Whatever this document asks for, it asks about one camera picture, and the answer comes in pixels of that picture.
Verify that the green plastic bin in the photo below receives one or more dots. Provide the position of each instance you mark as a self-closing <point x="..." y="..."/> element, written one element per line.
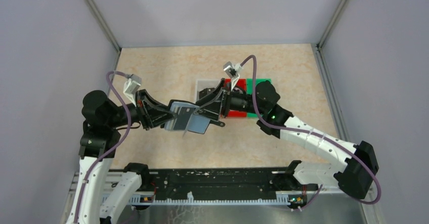
<point x="249" y="90"/>

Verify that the white plastic bin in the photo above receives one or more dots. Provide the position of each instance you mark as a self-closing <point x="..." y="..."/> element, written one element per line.
<point x="202" y="84"/>

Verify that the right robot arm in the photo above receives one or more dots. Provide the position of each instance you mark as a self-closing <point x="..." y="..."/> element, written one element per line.
<point x="318" y="138"/>

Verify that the aluminium frame rail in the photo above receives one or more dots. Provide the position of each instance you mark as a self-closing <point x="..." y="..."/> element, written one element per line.
<point x="105" y="189"/>

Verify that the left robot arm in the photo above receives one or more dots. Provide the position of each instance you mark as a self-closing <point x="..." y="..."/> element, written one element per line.
<point x="98" y="144"/>

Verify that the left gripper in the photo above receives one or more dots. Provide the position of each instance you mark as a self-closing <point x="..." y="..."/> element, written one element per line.
<point x="143" y="109"/>

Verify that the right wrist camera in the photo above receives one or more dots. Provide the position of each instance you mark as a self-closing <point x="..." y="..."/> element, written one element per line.
<point x="233" y="71"/>

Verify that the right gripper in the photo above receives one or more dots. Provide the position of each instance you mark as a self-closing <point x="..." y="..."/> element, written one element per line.
<point x="224" y="102"/>

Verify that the black leather card holder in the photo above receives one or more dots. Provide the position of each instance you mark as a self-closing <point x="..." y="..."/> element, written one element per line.
<point x="192" y="118"/>

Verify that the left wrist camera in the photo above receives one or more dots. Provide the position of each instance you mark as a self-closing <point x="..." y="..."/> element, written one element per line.
<point x="131" y="86"/>

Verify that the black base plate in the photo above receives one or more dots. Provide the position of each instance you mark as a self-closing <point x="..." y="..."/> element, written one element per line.
<point x="223" y="184"/>

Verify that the red plastic bin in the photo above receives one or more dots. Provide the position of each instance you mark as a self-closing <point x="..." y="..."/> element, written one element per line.
<point x="234" y="113"/>

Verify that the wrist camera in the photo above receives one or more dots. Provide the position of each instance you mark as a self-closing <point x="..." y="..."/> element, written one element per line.
<point x="233" y="71"/>
<point x="131" y="86"/>

